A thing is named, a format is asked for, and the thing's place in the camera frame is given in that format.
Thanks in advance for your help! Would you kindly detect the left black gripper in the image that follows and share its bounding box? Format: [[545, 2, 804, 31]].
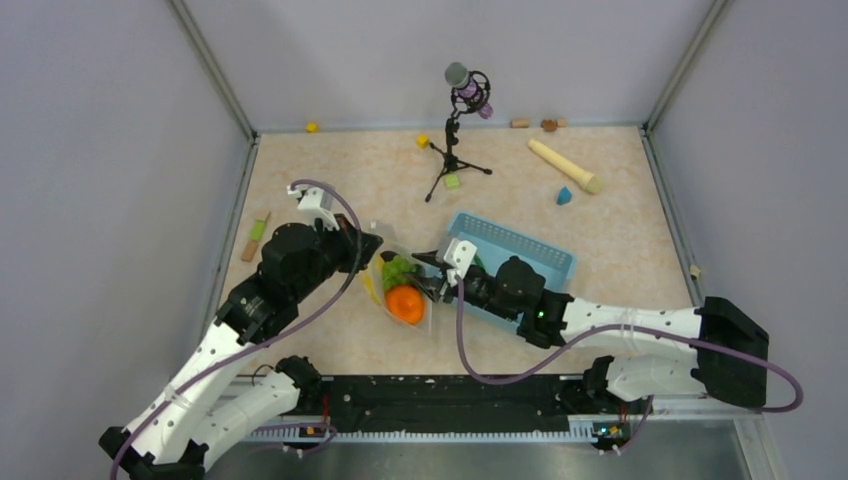
[[291, 212, 384, 301]]

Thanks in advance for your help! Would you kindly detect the blue plastic basket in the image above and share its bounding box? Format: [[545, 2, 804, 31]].
[[436, 212, 577, 349]]

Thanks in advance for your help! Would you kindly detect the clear dotted zip bag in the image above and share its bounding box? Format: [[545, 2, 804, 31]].
[[363, 220, 433, 334]]

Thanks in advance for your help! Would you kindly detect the green grapes bunch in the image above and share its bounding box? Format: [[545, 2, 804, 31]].
[[381, 256, 419, 291]]

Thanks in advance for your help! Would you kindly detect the orange fruit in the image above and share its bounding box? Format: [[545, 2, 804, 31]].
[[385, 285, 426, 325]]

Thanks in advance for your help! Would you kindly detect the green cucumber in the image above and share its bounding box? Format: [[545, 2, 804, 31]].
[[473, 254, 486, 271]]

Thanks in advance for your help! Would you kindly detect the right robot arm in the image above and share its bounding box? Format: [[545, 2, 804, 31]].
[[411, 251, 769, 412]]

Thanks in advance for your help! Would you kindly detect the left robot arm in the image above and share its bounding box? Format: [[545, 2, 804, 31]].
[[98, 214, 383, 479]]

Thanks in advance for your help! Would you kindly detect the green wooden toy knife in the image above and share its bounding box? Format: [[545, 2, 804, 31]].
[[240, 210, 271, 263]]

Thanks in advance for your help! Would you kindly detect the light green cube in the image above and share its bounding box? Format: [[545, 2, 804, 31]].
[[444, 174, 461, 190]]

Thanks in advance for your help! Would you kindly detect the blue toy block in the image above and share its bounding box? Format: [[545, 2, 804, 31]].
[[556, 187, 573, 206]]

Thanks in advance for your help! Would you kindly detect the wooden rolling pin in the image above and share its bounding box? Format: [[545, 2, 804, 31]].
[[527, 139, 604, 194]]

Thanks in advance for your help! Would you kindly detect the brown wooden block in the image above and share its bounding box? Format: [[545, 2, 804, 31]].
[[540, 118, 568, 133]]

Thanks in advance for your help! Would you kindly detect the microphone on tripod stand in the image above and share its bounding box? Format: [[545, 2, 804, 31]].
[[424, 62, 495, 204]]

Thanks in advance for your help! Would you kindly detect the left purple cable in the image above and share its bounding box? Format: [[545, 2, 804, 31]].
[[109, 178, 364, 480]]

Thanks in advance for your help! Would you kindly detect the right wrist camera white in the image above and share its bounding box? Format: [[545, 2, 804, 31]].
[[441, 237, 477, 286]]

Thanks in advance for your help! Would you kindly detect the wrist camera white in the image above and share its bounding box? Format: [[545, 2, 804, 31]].
[[287, 185, 341, 231], [441, 237, 477, 286]]

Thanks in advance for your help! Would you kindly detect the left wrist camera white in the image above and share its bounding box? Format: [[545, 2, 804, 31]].
[[287, 185, 341, 231]]

